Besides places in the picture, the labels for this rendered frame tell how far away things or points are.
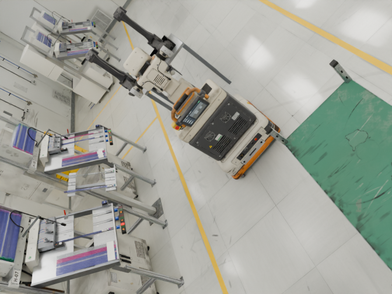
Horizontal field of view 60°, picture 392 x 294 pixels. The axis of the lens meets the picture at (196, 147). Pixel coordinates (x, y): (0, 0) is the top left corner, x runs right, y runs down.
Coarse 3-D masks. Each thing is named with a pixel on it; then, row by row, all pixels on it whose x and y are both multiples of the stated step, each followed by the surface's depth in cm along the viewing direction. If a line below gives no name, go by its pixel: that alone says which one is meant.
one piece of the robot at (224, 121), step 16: (208, 80) 284; (208, 96) 271; (224, 96) 274; (208, 112) 276; (224, 112) 282; (240, 112) 287; (176, 128) 273; (192, 128) 280; (208, 128) 285; (224, 128) 290; (240, 128) 296; (192, 144) 288; (208, 144) 293; (224, 144) 299
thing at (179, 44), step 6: (174, 36) 381; (174, 42) 374; (180, 42) 362; (174, 48) 367; (180, 48) 361; (186, 48) 363; (174, 54) 362; (192, 54) 369; (168, 60) 366; (204, 60) 377; (210, 66) 383; (216, 72) 390; (222, 78) 396; (144, 90) 378; (150, 96) 378; (162, 96) 428; (162, 102) 386; (168, 108) 393
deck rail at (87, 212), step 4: (108, 204) 335; (92, 208) 332; (96, 208) 332; (76, 212) 329; (80, 212) 330; (84, 212) 331; (88, 212) 332; (92, 212) 334; (60, 216) 326; (76, 216) 331; (80, 216) 333
